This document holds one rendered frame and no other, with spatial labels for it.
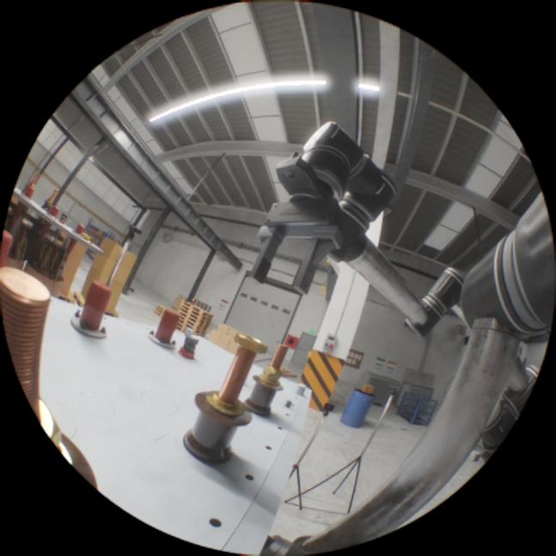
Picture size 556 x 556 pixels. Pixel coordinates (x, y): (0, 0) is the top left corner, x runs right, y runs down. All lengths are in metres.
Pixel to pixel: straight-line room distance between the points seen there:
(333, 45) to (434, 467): 3.38
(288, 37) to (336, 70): 6.11
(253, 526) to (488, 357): 0.37
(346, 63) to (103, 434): 3.41
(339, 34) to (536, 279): 3.12
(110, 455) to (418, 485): 0.41
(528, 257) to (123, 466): 0.49
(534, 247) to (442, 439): 0.27
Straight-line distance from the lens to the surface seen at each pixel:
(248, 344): 0.27
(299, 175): 0.32
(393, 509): 0.41
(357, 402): 4.97
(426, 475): 0.37
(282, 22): 9.28
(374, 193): 0.51
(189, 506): 0.28
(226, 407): 0.30
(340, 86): 3.30
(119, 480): 0.28
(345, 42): 3.18
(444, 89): 8.95
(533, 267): 0.26
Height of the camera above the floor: 1.60
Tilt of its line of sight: 14 degrees up
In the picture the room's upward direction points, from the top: 23 degrees clockwise
